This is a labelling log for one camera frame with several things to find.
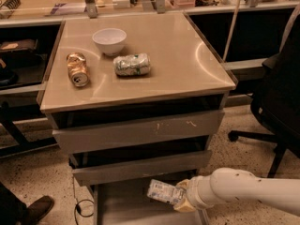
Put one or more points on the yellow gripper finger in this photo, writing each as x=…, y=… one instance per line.
x=184, y=207
x=183, y=184

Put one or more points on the blue label plastic bottle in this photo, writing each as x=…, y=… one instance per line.
x=164, y=192

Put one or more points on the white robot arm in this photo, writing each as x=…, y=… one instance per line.
x=227, y=185

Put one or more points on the bottom grey drawer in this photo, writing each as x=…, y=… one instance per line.
x=126, y=203

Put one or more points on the grey drawer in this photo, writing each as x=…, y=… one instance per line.
x=142, y=131
x=126, y=203
x=142, y=168

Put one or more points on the middle grey drawer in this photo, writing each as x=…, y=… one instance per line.
x=142, y=168

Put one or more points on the grey drawer cabinet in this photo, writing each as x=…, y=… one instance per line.
x=185, y=77

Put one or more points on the top grey drawer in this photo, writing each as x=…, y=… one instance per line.
x=142, y=131

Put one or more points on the black office chair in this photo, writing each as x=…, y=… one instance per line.
x=276, y=101

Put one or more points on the crushed green silver can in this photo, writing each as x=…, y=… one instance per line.
x=132, y=65

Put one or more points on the brown shoe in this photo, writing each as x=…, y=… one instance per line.
x=37, y=210

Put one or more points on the crushed gold soda can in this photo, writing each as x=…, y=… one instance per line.
x=77, y=69

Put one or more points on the white bowl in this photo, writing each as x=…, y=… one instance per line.
x=110, y=41

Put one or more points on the wooden stick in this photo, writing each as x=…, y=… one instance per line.
x=230, y=35

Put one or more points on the purple white paper box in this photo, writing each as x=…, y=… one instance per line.
x=68, y=8

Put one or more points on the black coil spring tool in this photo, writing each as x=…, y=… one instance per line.
x=8, y=7

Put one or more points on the grey metal bracket left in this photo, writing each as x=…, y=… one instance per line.
x=91, y=8

